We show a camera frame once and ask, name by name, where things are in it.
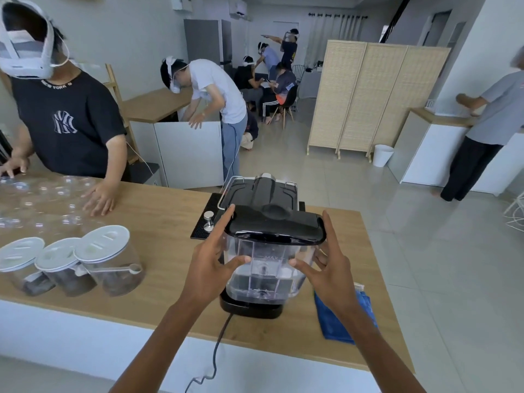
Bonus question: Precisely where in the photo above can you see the person's right hand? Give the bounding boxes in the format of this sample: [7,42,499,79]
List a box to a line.
[288,210,364,320]

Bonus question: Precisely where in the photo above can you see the person's left hand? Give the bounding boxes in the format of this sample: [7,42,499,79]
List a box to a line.
[181,204,252,310]

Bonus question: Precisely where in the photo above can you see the clear water tank black lid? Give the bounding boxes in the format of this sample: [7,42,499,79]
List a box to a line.
[220,204,328,306]

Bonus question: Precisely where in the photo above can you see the person's right forearm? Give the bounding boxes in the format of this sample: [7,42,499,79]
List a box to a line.
[332,302,426,393]

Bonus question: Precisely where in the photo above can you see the person's left forearm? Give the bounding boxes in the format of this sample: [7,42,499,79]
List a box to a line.
[108,294,218,393]

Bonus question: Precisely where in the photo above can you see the blue cloth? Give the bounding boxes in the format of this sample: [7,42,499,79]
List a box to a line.
[313,283,379,345]

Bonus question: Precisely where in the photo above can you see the black tamping mat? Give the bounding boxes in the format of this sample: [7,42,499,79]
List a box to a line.
[190,193,225,241]

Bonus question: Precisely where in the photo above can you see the black espresso machine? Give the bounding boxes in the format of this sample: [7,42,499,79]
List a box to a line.
[217,173,307,320]

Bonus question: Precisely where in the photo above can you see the white plastic scoop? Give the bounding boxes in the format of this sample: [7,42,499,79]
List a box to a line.
[75,264,142,277]

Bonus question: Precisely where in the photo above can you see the white cabinet wooden top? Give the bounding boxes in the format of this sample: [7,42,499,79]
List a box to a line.
[122,87,225,190]
[387,107,524,197]

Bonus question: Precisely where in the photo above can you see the clear jar white lid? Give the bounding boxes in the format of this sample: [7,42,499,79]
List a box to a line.
[0,237,56,297]
[74,225,147,298]
[35,238,97,298]

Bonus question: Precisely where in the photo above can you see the white waste bin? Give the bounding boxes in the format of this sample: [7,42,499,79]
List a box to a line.
[372,144,395,168]

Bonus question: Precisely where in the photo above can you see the black chair wooden legs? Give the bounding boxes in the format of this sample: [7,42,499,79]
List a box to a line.
[271,83,300,128]

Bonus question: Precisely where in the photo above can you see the woven folding screen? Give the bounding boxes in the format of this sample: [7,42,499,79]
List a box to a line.
[307,40,451,162]

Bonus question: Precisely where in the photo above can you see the white headset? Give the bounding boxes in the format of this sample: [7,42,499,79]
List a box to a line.
[0,0,56,79]
[164,56,183,94]

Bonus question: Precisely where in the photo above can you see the group of clear cups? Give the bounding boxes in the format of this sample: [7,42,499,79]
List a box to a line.
[0,174,108,242]

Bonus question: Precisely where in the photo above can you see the wooden ladder shelf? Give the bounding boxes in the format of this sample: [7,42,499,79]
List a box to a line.
[103,63,141,165]

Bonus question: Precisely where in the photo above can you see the grey refrigerator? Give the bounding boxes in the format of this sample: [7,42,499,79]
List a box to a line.
[183,19,233,75]

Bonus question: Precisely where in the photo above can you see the white curtains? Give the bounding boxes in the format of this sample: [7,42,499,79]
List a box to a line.
[309,13,366,65]

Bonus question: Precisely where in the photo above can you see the black power cable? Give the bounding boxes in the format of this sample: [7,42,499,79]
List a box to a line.
[184,311,235,393]

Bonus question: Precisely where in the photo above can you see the thin white cable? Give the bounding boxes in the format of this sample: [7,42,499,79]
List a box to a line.
[221,122,239,189]

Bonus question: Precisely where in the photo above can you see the white wire rack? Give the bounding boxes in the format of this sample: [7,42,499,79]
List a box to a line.
[504,191,524,234]

